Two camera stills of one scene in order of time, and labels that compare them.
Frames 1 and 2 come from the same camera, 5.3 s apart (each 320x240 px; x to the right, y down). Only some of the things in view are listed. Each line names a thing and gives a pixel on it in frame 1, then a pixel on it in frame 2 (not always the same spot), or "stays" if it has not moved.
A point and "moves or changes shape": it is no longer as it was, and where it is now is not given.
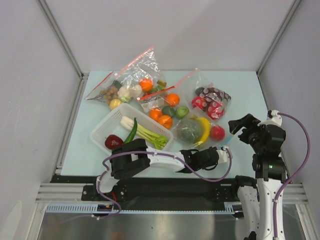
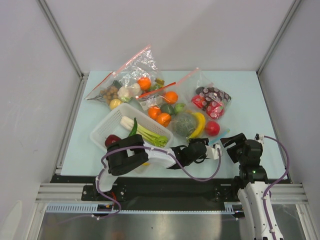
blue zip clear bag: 193,131 moves or changes shape
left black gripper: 212,164 → 205,140
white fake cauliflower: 126,93 stays
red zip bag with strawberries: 204,95 stays
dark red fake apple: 112,141 stays
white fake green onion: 127,122 stays
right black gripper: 246,127 → 235,144
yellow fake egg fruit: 114,103 stays
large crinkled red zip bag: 140,77 stays
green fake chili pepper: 133,132 stays
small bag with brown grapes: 107,90 stays
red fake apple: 217,133 → 212,128
